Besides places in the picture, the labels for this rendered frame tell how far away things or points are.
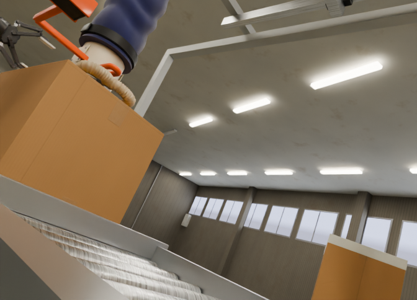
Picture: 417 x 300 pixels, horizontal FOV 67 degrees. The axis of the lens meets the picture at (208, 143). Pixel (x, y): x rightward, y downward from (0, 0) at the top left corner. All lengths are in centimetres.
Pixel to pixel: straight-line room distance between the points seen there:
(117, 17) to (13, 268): 116
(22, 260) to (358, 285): 191
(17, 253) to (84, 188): 79
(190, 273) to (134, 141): 44
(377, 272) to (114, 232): 150
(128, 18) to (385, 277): 179
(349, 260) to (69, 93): 167
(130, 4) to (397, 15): 257
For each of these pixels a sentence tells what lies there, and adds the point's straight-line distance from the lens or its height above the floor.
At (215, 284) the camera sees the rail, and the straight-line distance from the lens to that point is 89.
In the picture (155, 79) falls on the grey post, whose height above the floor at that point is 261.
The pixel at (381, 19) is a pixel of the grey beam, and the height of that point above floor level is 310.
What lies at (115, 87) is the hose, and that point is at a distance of 113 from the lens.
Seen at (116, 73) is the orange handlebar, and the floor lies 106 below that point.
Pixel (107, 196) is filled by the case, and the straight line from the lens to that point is 102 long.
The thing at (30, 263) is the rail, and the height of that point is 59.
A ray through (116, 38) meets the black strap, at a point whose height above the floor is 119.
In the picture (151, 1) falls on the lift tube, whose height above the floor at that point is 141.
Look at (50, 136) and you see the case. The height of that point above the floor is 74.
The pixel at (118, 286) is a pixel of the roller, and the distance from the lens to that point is 48.
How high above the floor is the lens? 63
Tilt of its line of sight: 18 degrees up
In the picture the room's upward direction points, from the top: 24 degrees clockwise
